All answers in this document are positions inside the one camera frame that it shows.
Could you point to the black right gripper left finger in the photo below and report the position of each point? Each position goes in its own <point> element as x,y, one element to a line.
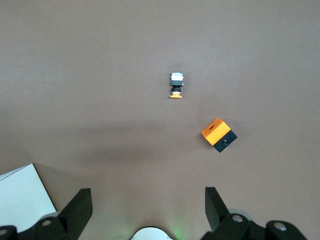
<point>75,212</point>

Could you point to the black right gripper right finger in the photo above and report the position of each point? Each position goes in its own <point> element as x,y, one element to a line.
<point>217,212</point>

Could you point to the white drawer cabinet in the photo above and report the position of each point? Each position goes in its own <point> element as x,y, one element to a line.
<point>22,195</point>

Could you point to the yellow push button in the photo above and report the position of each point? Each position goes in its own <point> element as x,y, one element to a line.
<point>176,81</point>

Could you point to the brown table mat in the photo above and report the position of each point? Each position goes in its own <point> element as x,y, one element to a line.
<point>100,75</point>

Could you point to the orange black switch box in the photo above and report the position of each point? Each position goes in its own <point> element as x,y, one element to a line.
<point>216,132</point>

